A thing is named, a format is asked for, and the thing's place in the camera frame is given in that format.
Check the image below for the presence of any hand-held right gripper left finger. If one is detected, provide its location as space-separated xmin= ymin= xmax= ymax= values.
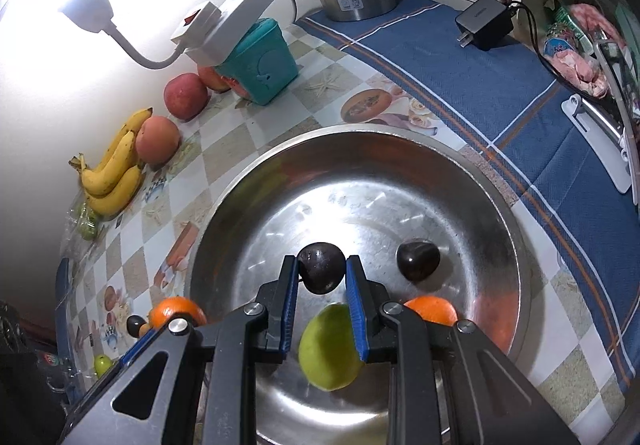
xmin=60 ymin=254 xmax=301 ymax=445

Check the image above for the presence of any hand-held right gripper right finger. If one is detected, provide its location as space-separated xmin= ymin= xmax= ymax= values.
xmin=345 ymin=254 xmax=581 ymax=445

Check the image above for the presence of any pale green jujube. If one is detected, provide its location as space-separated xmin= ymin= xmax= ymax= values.
xmin=298 ymin=303 xmax=363 ymax=392

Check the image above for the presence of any orange mandarin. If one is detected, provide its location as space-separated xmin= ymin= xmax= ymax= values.
xmin=404 ymin=296 xmax=460 ymax=326
xmin=149 ymin=297 xmax=207 ymax=331

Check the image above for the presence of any stainless steel basin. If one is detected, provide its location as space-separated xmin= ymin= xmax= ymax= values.
xmin=189 ymin=125 xmax=532 ymax=445

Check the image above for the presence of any orange peach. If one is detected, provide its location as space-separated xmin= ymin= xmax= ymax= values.
xmin=136 ymin=116 xmax=182 ymax=166

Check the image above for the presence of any yellow banana bunch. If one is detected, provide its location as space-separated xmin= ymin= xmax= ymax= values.
xmin=69 ymin=107 xmax=153 ymax=218

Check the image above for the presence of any clear bag of green jujubes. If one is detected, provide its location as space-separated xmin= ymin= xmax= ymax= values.
xmin=65 ymin=195 xmax=106 ymax=246

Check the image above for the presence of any red apple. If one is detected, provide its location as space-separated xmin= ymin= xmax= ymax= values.
xmin=197 ymin=65 xmax=233 ymax=93
xmin=164 ymin=72 xmax=210 ymax=120

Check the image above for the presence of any teal plastic box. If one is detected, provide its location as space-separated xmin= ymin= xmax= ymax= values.
xmin=215 ymin=17 xmax=300 ymax=106

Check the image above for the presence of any clear plastic container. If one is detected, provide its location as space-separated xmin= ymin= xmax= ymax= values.
xmin=35 ymin=345 xmax=96 ymax=393

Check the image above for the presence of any blue striped cloth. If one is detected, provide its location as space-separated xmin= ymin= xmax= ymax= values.
xmin=295 ymin=0 xmax=640 ymax=396

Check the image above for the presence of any black power adapter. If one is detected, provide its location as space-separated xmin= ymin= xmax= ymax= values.
xmin=454 ymin=0 xmax=516 ymax=52

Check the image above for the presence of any pink floral package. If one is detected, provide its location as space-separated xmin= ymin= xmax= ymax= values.
xmin=542 ymin=2 xmax=626 ymax=100

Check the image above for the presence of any white gooseneck lamp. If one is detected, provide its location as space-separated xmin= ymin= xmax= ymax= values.
xmin=55 ymin=0 xmax=183 ymax=70

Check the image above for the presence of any white plastic bracket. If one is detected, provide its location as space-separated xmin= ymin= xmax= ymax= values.
xmin=560 ymin=94 xmax=638 ymax=193

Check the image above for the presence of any black cable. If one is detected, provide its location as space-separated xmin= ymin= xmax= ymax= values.
xmin=500 ymin=0 xmax=601 ymax=100

